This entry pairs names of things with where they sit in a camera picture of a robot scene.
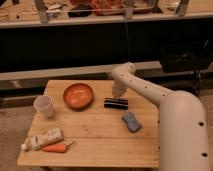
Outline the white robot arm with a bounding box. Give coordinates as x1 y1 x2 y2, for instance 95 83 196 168
111 62 211 171

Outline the orange bowl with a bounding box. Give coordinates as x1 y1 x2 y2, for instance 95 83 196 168
63 83 94 110

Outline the blue sponge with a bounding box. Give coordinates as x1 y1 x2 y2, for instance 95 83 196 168
122 112 142 133

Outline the clear plastic cup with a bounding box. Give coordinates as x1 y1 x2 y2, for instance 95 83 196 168
33 95 54 118

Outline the white tube with cap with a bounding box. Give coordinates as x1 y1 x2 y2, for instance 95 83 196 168
21 128 63 151

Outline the orange toy carrot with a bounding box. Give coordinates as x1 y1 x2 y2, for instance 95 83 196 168
42 141 76 153

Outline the red object on shelf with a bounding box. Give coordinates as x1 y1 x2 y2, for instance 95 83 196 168
91 0 123 16

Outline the black object on shelf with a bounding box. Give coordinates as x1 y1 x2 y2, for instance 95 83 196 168
68 4 92 17

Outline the metal shelf rack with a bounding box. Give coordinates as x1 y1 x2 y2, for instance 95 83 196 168
0 0 213 28

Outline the blue hanging cable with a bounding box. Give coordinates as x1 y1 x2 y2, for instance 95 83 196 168
124 18 134 64

